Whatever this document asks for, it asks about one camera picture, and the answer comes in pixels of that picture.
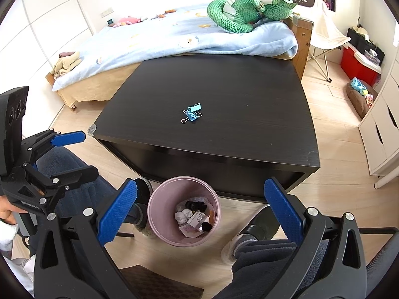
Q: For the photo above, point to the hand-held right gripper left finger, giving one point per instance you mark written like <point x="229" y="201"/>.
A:
<point x="120" y="208"/>

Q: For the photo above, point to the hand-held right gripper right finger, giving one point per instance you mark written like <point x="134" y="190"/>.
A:
<point x="282" y="208"/>

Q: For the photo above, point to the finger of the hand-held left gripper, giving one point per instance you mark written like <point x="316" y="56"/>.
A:
<point x="70" y="137"/>
<point x="74" y="176"/>

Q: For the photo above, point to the pink plastic waste bin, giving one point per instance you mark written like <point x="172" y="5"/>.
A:
<point x="156" y="221"/>

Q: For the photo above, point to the white fuzzy sock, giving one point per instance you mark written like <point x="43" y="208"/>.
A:
<point x="184" y="215"/>

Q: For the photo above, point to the black cloth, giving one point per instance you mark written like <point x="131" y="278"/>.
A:
<point x="195" y="206"/>

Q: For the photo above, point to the person's left hand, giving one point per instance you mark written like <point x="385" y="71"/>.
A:
<point x="7" y="213"/>

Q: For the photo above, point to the person's left leg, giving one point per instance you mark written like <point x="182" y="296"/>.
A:
<point x="68" y="165"/>

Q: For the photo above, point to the clear table corner guard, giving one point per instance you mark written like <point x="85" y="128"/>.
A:
<point x="92" y="129"/>

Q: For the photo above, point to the grey white right shoe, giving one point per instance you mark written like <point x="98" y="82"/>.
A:
<point x="246" y="239"/>

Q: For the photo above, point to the folded beige towels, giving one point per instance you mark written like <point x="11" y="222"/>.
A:
<point x="65" y="64"/>

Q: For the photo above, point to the white printed paper packet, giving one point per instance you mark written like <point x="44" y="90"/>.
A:
<point x="197" y="219"/>

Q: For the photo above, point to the white pipe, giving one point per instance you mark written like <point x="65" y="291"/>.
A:
<point x="386" y="180"/>

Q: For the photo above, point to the blue binder clip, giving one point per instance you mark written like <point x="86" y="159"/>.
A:
<point x="194" y="107"/>
<point x="190" y="116"/>

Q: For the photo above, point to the white cabinet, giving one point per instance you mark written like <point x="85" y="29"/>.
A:
<point x="380" y="130"/>

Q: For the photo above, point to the pink plush toy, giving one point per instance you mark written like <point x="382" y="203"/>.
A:
<point x="127" y="21"/>

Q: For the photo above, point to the brown pet cushion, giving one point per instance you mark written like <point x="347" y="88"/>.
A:
<point x="358" y="99"/>

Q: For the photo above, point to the small blue toy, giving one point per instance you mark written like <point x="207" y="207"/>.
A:
<point x="358" y="84"/>

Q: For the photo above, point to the red storage box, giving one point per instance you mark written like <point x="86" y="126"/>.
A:
<point x="358" y="65"/>

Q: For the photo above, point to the light blue blanket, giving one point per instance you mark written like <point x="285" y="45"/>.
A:
<point x="202" y="34"/>

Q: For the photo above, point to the black bag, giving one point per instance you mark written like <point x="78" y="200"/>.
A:
<point x="364" y="45"/>

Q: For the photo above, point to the white folding chair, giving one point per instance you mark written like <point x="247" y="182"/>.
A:
<point x="327" y="31"/>

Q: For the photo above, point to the green dragon plush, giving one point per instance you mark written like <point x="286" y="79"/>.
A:
<point x="246" y="12"/>

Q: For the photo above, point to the wall socket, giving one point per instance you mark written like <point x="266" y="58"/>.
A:
<point x="106" y="12"/>

